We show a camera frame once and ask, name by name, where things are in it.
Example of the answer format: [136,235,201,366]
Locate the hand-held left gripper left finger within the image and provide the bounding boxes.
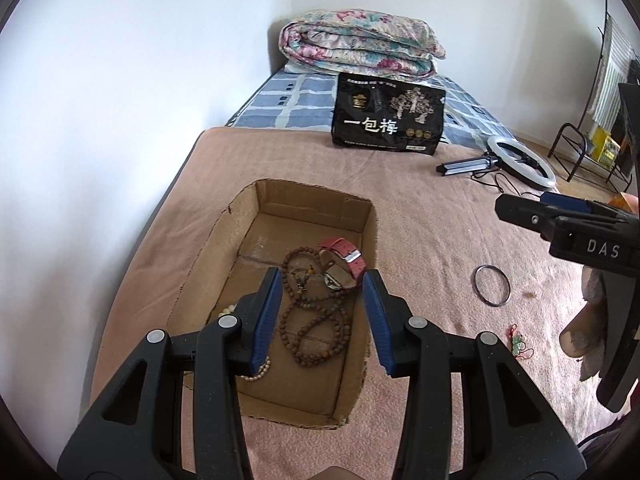
[57,266,284,480]

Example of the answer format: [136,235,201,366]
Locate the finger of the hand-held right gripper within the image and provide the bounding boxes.
[495,194,621,239]
[540,191,630,217]

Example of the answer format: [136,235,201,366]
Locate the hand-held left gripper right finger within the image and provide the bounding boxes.
[361,269,586,480]

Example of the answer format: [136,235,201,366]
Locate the brown wooden bead necklace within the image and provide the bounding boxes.
[279,245,352,367]

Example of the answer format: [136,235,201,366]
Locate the white pearl strand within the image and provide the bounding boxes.
[235,356,273,382]

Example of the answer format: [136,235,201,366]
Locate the red strap wristwatch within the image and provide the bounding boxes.
[317,237,367,292]

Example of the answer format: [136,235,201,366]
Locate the cardboard box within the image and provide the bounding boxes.
[182,177,378,431]

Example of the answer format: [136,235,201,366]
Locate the dark metal bangle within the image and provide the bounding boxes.
[474,264,511,307]

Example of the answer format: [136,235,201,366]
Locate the red cord green charm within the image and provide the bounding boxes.
[505,325,534,361]

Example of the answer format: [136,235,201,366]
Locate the person's right hand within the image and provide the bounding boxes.
[560,265,616,361]

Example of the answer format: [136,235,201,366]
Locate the black metal clothes rack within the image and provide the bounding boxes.
[547,0,640,193]

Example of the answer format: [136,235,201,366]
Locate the yellow box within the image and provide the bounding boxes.
[590,127,621,168]

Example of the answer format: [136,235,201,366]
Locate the black folded tripod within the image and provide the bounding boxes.
[436,157,493,178]

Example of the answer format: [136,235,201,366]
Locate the pink blanket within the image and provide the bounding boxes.
[90,126,640,480]

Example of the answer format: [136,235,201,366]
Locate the striped towel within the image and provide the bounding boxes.
[590,15,635,126]

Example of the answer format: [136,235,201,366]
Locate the black snack bag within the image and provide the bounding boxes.
[331,72,447,156]

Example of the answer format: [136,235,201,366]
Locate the blue checked bedsheet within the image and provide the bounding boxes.
[225,70,501,150]

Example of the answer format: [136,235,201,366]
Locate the folded floral quilt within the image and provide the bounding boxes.
[279,9,447,78]

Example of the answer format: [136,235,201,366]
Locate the white pillow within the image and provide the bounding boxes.
[284,59,346,77]

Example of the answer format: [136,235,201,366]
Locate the black ring light cable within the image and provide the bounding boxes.
[470,172,546,202]

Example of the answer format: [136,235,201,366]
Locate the white ring light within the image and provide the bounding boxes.
[486,135,557,191]

